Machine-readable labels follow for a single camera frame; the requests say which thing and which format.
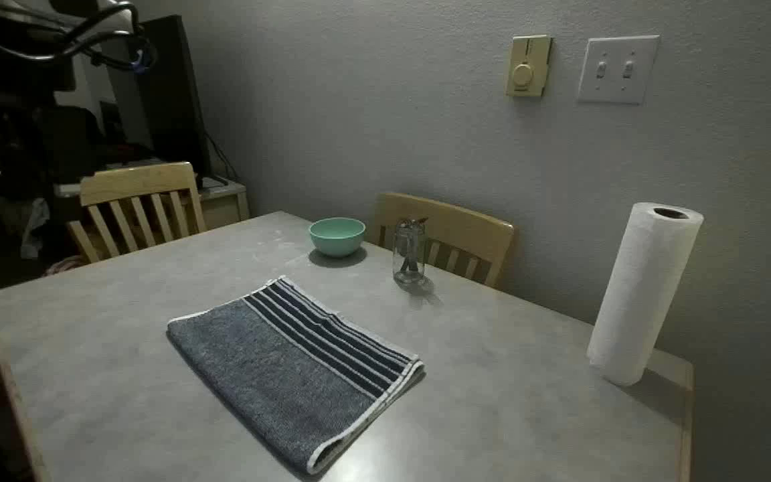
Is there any mint green bowl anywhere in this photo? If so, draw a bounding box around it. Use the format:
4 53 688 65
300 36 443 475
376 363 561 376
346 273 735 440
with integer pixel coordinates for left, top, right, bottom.
305 214 368 261

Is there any wooden chair with slats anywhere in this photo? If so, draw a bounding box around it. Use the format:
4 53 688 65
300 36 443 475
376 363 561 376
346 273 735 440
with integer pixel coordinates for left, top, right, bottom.
66 158 209 266
375 191 518 289

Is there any beige wall thermostat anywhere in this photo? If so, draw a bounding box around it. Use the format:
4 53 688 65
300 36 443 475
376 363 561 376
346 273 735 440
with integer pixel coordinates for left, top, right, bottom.
506 33 557 102

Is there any white low cabinet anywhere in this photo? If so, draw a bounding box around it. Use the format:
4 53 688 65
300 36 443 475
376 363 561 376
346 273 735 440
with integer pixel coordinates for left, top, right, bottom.
196 174 250 230

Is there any white paper towel roll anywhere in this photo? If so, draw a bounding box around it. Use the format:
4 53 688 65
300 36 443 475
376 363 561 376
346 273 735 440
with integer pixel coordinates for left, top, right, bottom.
584 201 707 388

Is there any small clear glass figure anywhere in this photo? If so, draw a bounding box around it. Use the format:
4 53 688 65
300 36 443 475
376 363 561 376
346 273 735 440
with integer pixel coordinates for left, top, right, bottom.
391 214 434 289

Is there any white double light switch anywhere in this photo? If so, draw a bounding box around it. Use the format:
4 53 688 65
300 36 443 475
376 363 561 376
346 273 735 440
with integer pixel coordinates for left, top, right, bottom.
576 33 664 107

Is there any grey striped towel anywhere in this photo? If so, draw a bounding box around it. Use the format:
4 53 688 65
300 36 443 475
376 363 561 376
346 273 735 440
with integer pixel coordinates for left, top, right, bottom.
165 273 428 479

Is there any black monitor screen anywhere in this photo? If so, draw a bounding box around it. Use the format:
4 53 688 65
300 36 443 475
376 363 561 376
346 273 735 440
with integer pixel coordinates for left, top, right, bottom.
105 11 213 185

